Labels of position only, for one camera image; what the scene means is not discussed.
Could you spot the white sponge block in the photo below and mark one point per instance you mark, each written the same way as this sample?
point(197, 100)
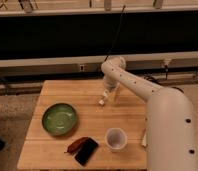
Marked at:
point(144, 141)

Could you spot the green ceramic bowl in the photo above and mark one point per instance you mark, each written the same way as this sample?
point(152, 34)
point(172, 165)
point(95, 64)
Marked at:
point(59, 119)

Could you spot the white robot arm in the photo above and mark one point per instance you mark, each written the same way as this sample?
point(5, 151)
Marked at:
point(170, 135)

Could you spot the white plastic cup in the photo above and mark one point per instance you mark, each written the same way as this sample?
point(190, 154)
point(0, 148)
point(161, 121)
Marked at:
point(116, 139)

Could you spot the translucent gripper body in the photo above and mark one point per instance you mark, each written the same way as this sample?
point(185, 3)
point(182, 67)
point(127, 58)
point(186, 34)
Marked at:
point(112, 96)

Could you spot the clear plastic bottle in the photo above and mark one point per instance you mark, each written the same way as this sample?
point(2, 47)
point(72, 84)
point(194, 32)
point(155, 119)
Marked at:
point(105, 95)

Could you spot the black rectangular block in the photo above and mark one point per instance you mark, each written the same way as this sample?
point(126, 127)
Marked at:
point(86, 151)

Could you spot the wooden table board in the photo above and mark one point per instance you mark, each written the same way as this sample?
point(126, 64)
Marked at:
point(42, 151)

